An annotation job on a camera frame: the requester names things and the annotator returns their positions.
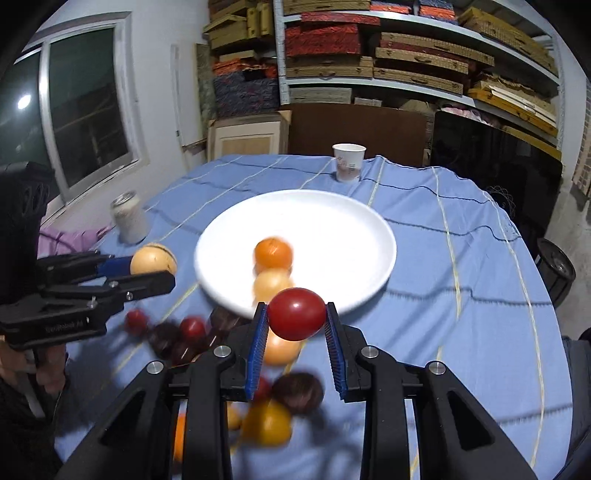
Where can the white metal shelf rack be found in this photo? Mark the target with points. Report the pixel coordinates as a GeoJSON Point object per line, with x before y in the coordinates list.
{"type": "Point", "coordinates": [280, 55]}

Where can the pale yellow round fruit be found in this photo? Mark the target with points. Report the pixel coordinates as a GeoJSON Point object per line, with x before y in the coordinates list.
{"type": "Point", "coordinates": [152, 261]}
{"type": "Point", "coordinates": [271, 286]}

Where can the black round stool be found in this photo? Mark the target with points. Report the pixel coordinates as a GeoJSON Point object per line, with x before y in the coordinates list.
{"type": "Point", "coordinates": [556, 272]}

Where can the blue striped tablecloth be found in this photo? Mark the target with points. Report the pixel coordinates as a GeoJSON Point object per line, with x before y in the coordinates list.
{"type": "Point", "coordinates": [461, 323]}

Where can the brown cardboard board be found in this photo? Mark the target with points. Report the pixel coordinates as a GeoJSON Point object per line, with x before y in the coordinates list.
{"type": "Point", "coordinates": [360, 124]}

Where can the stack of dark patterned boxes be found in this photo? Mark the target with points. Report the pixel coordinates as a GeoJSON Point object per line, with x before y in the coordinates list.
{"type": "Point", "coordinates": [244, 92]}

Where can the white wall conduit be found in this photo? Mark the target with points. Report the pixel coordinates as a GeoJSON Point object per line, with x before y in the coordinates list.
{"type": "Point", "coordinates": [176, 92]}

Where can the dark red plum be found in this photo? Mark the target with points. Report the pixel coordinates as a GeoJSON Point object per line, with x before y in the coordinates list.
{"type": "Point", "coordinates": [184, 351]}

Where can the sliding glass window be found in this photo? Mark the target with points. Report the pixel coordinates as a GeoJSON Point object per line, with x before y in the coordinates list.
{"type": "Point", "coordinates": [83, 101]}

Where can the person's left forearm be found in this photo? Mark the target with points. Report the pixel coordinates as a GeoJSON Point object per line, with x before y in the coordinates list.
{"type": "Point", "coordinates": [23, 438]}

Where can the black jacket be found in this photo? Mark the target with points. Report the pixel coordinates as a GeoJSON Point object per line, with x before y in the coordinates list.
{"type": "Point", "coordinates": [579, 392]}

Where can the pale orange round fruit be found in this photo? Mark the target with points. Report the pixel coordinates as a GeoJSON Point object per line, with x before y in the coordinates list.
{"type": "Point", "coordinates": [281, 351]}

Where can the yellow green tangerine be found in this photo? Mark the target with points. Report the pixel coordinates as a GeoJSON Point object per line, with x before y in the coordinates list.
{"type": "Point", "coordinates": [268, 422]}

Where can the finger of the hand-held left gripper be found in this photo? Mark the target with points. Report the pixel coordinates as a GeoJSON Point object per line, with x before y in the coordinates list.
{"type": "Point", "coordinates": [147, 282]}
{"type": "Point", "coordinates": [115, 266]}

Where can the pink cloth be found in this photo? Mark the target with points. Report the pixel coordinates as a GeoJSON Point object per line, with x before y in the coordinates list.
{"type": "Point", "coordinates": [69, 240]}

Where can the grey stone slab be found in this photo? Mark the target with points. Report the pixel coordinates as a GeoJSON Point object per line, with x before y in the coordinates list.
{"type": "Point", "coordinates": [205, 83]}

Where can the black glossy panel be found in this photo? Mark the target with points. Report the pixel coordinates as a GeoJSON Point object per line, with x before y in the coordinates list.
{"type": "Point", "coordinates": [498, 166]}

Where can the dark purple mangosteen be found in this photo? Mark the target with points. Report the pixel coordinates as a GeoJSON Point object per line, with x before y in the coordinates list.
{"type": "Point", "coordinates": [226, 318]}
{"type": "Point", "coordinates": [298, 392]}
{"type": "Point", "coordinates": [164, 339]}

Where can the red tomato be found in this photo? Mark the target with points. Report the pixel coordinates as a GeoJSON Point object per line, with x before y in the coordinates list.
{"type": "Point", "coordinates": [192, 328]}
{"type": "Point", "coordinates": [136, 321]}
{"type": "Point", "coordinates": [263, 388]}
{"type": "Point", "coordinates": [295, 314]}

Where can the orange tangerine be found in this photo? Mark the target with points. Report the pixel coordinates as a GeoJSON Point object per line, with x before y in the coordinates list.
{"type": "Point", "coordinates": [179, 436]}
{"type": "Point", "coordinates": [273, 253]}

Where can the white drink can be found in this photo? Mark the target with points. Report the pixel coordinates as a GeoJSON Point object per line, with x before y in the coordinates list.
{"type": "Point", "coordinates": [131, 217]}

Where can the person's left hand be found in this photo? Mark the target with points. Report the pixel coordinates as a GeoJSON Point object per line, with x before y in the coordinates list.
{"type": "Point", "coordinates": [51, 369]}

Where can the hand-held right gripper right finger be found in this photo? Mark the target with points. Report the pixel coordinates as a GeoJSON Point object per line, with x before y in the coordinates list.
{"type": "Point", "coordinates": [334, 350]}

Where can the white round plate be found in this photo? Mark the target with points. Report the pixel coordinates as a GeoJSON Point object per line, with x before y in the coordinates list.
{"type": "Point", "coordinates": [323, 230]}

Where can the pile of woven flat boxes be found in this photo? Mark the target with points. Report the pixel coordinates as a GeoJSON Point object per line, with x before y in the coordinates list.
{"type": "Point", "coordinates": [415, 50]}

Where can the brick pattern paper strip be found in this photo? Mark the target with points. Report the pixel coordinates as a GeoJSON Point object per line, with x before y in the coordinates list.
{"type": "Point", "coordinates": [582, 147]}

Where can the white paper cup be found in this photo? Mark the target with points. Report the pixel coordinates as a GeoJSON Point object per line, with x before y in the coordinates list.
{"type": "Point", "coordinates": [348, 161]}

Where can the light wooden cabinet door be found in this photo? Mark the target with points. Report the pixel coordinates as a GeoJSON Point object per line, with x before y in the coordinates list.
{"type": "Point", "coordinates": [249, 138]}

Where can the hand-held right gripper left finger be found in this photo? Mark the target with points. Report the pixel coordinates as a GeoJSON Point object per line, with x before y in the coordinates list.
{"type": "Point", "coordinates": [258, 350]}

